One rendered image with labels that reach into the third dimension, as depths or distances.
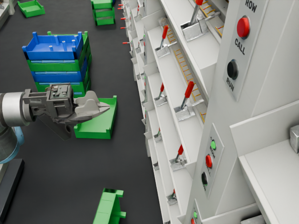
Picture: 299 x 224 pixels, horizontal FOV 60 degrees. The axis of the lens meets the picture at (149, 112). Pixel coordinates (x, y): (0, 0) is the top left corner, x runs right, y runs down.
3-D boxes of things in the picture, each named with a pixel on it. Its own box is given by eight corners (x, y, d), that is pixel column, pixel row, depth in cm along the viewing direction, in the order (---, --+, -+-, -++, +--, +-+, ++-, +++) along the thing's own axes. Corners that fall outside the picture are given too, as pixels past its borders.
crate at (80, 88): (38, 92, 168) (34, 82, 162) (46, 74, 183) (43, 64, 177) (84, 92, 168) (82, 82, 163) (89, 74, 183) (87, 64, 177)
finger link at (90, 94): (108, 94, 69) (73, 95, 68) (110, 110, 73) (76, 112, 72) (108, 86, 71) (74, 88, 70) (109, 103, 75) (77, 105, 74)
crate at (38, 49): (26, 60, 151) (21, 47, 146) (37, 43, 166) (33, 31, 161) (77, 59, 152) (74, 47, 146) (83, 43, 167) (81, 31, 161)
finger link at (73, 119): (91, 118, 68) (57, 121, 67) (92, 122, 69) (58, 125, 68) (92, 106, 71) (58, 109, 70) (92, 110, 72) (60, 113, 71)
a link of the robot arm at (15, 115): (10, 134, 67) (19, 109, 75) (30, 132, 68) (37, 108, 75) (-2, 108, 61) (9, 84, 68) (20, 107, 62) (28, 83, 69)
